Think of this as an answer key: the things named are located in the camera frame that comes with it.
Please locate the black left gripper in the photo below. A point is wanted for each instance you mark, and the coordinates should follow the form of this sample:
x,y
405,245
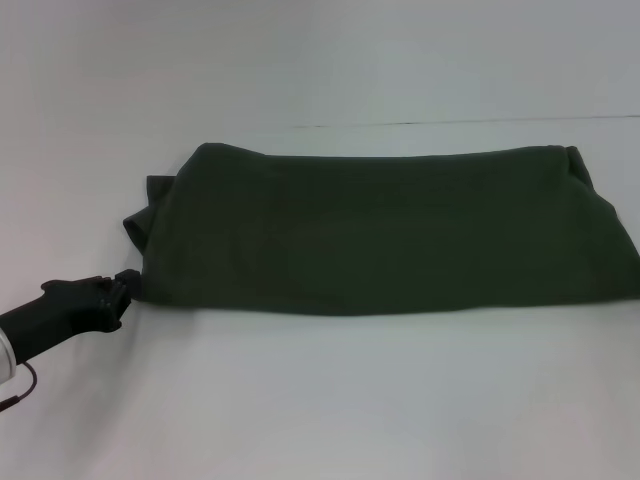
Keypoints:
x,y
60,312

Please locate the dark green shirt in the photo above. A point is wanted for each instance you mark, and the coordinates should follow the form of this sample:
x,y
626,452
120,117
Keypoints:
x,y
375,235

